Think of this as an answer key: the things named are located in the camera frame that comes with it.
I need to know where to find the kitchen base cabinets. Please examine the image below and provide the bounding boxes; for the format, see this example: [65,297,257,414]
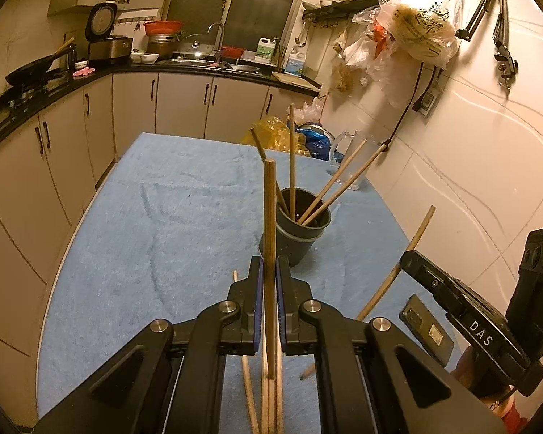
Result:
[0,69,312,427]

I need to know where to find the person right hand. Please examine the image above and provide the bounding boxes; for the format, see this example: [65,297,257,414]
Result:
[451,346,527,433]

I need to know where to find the black smartphone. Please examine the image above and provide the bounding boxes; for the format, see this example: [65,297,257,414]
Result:
[399,294,454,367]

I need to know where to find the dark utensil holder cup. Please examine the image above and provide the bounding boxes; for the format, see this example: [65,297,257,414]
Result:
[275,188,331,268]

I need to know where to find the clear glass mug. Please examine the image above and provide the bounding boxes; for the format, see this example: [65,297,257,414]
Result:
[328,130,379,184]

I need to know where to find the blue plastic bag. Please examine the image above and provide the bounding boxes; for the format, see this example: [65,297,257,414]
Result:
[296,123,335,161]

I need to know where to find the yellow plastic bag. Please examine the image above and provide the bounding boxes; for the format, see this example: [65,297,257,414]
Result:
[252,116,311,157]

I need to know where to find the sink faucet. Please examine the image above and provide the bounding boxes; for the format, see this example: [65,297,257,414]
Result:
[207,22,226,66]

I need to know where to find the white plastic bag hanging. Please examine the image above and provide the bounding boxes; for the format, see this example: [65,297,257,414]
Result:
[331,0,463,107]

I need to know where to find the black wok pan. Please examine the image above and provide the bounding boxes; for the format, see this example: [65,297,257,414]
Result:
[5,37,75,87]

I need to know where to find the white detergent jug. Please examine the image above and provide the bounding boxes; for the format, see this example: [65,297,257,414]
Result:
[254,37,278,64]

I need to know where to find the red basin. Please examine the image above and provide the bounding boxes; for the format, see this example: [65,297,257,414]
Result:
[144,21,184,37]

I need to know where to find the rice cooker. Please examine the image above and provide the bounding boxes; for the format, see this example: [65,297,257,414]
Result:
[85,1,133,67]

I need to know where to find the black power cable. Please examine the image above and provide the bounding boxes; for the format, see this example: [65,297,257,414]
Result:
[381,60,442,148]

